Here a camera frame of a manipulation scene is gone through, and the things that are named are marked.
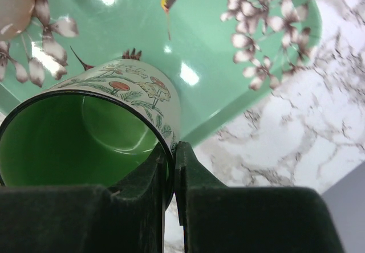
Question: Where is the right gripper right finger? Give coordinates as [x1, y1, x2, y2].
[175, 142, 344, 252]

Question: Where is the green floral tray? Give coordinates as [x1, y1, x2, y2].
[1, 0, 322, 145]

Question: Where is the light pink mug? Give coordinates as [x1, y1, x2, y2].
[1, 0, 35, 41]

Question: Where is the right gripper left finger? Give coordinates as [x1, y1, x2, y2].
[1, 145, 166, 252]

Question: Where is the green mug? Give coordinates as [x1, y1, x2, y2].
[1, 59, 181, 200]

